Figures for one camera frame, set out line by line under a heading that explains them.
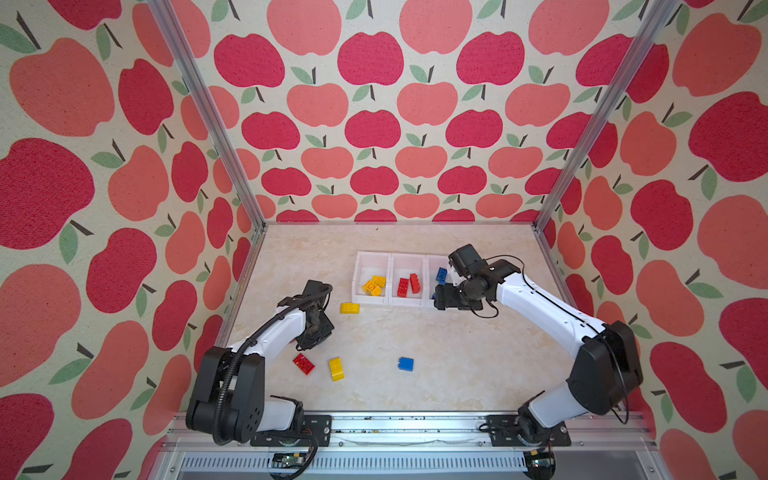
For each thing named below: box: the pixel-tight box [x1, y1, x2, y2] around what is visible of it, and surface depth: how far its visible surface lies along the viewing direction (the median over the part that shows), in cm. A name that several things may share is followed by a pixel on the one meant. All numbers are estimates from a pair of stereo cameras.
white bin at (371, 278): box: [352, 251, 392, 305], surface depth 100 cm
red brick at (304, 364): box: [292, 352, 316, 376], surface depth 86 cm
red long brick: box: [410, 273, 421, 294], surface depth 103 cm
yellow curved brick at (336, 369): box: [329, 357, 345, 382], surface depth 85 cm
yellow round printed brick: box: [362, 275, 387, 297], surface depth 100 cm
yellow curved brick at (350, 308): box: [340, 303, 361, 315], surface depth 98 cm
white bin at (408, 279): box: [388, 253, 429, 307], surface depth 103 cm
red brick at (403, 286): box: [397, 278, 409, 298], surface depth 103 cm
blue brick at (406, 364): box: [397, 356, 415, 372], surface depth 88 cm
